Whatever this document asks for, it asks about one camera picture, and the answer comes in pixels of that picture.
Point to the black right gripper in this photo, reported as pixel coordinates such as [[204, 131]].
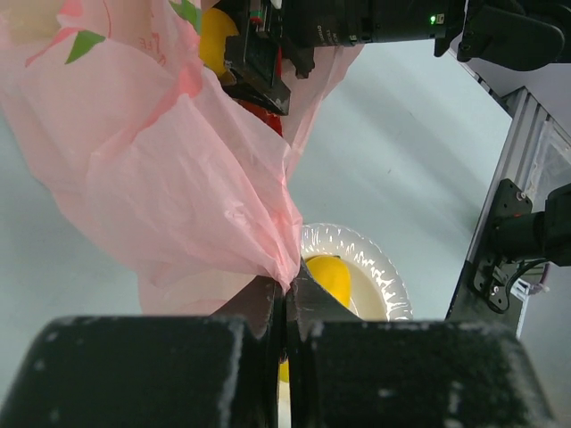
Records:
[[294, 29]]

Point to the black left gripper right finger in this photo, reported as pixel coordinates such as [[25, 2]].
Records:
[[348, 372]]

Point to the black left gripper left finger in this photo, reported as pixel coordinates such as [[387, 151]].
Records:
[[219, 370]]

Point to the fake watermelon slice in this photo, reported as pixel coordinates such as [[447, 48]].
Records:
[[270, 116]]

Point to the pink plastic bag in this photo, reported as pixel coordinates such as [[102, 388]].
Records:
[[147, 156]]

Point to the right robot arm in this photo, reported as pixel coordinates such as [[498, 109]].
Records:
[[517, 35]]

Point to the yellow fake fruit in bag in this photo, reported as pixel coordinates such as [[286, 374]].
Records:
[[216, 27]]

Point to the white paper plate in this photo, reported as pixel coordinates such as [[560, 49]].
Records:
[[377, 292]]

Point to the aluminium frame rail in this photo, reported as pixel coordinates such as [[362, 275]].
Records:
[[524, 226]]

